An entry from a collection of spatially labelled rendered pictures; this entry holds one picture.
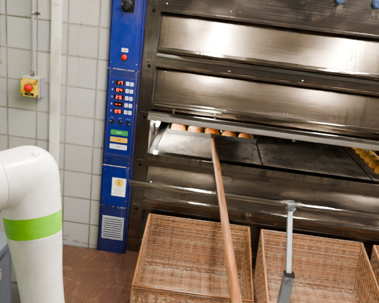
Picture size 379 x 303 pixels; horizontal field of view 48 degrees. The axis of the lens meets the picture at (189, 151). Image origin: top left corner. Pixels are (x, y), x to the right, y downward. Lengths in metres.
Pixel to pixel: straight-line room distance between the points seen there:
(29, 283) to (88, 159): 1.43
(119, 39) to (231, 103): 0.62
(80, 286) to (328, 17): 1.74
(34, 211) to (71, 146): 1.46
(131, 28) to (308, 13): 0.83
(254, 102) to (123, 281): 1.11
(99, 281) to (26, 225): 1.40
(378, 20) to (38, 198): 1.76
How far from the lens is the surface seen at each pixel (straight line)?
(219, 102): 2.13
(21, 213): 0.90
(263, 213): 2.30
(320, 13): 2.16
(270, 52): 2.11
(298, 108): 2.17
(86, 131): 2.28
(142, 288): 2.00
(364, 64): 2.21
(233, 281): 1.28
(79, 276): 2.31
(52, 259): 0.95
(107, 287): 2.23
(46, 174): 0.89
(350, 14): 2.19
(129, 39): 2.12
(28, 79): 2.25
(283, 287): 1.85
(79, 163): 2.35
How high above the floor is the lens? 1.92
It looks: 18 degrees down
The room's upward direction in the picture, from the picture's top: 7 degrees clockwise
